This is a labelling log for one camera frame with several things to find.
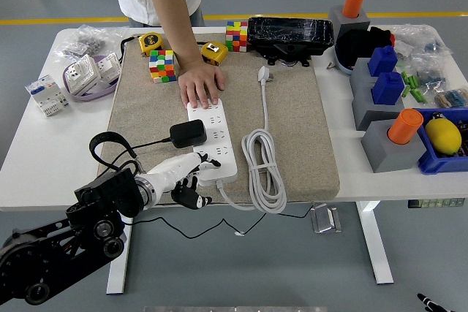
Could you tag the multicolour puzzle cube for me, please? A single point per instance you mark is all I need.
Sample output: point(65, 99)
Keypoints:
point(237, 36)
point(163, 68)

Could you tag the yellow tape measure black print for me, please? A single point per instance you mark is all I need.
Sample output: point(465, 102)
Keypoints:
point(150, 43)

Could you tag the clear bag blue parts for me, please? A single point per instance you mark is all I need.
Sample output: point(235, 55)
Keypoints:
point(431, 72)

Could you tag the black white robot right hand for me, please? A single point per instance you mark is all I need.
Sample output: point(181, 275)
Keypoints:
point(428, 303)

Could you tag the white wall socket panel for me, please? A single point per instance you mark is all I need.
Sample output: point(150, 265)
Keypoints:
point(108, 67)
point(81, 72)

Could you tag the black fabric-covered device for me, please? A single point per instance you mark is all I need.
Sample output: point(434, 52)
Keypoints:
point(356, 43)

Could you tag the yellow tape measure silver clip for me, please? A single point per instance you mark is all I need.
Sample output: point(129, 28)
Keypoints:
point(215, 52)

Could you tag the white circuit breaker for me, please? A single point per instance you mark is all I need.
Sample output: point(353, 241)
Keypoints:
point(47, 94)

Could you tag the table control panel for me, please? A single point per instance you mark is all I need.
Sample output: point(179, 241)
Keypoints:
point(435, 203)

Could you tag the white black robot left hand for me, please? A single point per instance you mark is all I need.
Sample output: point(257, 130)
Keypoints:
point(168, 177)

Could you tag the clear bag of screws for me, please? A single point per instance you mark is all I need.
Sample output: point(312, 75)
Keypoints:
point(87, 39)

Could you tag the person's hand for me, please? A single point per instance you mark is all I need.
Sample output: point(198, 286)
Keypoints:
point(201, 82)

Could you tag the grey block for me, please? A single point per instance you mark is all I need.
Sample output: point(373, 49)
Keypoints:
point(380, 151)
point(360, 71)
point(351, 25)
point(365, 114)

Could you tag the yellow lemon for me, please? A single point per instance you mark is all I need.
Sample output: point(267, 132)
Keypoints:
point(443, 136)

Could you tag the blue block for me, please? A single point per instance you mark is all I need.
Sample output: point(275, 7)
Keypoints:
point(388, 87)
point(382, 60)

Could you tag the white table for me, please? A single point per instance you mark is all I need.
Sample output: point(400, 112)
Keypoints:
point(365, 188)

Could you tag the small penguin toy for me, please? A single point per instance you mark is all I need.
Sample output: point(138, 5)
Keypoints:
point(436, 117)

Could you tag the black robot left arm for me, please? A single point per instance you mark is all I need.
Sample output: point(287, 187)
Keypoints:
point(73, 242)

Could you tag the clear bag of parts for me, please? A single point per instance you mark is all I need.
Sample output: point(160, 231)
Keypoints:
point(417, 39)

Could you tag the green plastic peg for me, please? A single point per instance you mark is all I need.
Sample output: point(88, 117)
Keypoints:
point(406, 91)
point(414, 81)
point(417, 95)
point(404, 78)

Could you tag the black film-wrapped box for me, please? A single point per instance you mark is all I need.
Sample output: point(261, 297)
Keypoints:
point(290, 36)

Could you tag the clear bag coloured connectors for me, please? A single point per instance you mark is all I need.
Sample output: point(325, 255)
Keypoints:
point(453, 98)

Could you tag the silver metal bracket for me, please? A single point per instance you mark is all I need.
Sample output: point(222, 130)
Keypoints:
point(325, 218)

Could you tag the small metal screw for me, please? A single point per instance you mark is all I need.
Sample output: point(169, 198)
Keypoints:
point(331, 66)

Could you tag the blue plastic bin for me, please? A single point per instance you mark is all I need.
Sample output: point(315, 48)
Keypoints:
point(435, 166)

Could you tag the grey-brown mat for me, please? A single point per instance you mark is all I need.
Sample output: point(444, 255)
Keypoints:
point(292, 125)

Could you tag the orange cylinder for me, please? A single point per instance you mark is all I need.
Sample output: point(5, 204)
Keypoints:
point(353, 1)
point(405, 125)

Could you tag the person's forearm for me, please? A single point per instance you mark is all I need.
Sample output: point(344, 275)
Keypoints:
point(172, 16)

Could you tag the white power strip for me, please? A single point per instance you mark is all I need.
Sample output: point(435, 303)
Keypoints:
point(223, 144)

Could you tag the purple band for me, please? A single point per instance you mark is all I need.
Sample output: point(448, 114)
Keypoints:
point(78, 97)

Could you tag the black power adapter plug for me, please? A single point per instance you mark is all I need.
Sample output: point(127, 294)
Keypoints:
point(188, 133)

